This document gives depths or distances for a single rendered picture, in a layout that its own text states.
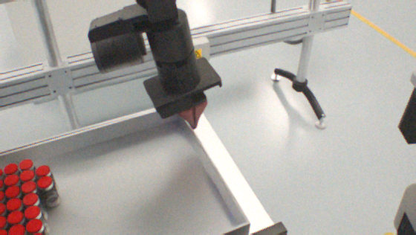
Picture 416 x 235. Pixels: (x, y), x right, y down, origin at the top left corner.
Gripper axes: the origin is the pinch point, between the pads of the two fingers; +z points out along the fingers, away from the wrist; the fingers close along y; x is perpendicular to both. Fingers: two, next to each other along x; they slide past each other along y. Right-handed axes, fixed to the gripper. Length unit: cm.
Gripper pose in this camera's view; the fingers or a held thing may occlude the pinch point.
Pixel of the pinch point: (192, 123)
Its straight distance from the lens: 63.1
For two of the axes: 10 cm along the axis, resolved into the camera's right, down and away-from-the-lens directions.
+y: -9.0, 3.9, -1.8
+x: 4.0, 6.2, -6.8
